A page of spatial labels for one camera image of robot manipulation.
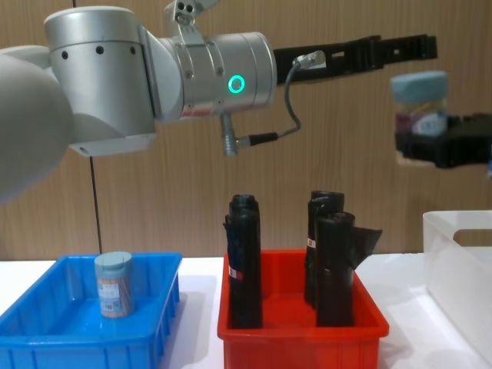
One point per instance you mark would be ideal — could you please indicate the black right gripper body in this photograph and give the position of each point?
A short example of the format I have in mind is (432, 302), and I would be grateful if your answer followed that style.
(467, 140)

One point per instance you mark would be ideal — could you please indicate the red plastic bin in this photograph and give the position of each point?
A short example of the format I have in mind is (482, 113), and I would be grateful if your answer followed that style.
(292, 334)

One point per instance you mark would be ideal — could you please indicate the blue plastic bin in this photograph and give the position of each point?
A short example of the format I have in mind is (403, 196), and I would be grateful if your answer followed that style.
(57, 307)

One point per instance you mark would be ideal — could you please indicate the black garbage bag roll with loose flap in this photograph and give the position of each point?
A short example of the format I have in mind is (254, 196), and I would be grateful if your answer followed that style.
(334, 269)

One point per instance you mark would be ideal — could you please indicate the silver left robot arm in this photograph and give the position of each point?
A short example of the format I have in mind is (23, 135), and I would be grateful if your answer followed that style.
(111, 80)

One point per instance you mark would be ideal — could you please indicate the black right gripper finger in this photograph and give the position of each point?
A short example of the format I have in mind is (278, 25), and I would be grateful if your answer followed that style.
(417, 146)

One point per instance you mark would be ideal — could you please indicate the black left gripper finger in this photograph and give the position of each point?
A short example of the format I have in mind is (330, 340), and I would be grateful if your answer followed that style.
(403, 48)
(365, 67)

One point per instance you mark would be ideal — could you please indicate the clear jar with blue lid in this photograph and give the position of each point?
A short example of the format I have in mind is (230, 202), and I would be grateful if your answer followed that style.
(421, 98)

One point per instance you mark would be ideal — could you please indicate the white plastic bin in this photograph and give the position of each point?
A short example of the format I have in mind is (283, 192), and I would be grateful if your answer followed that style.
(457, 269)

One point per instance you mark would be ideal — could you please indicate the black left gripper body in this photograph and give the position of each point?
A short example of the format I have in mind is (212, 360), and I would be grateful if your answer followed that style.
(307, 71)

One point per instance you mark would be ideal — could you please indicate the toothpick jar with grey lid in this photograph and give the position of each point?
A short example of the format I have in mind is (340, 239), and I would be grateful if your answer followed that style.
(115, 286)

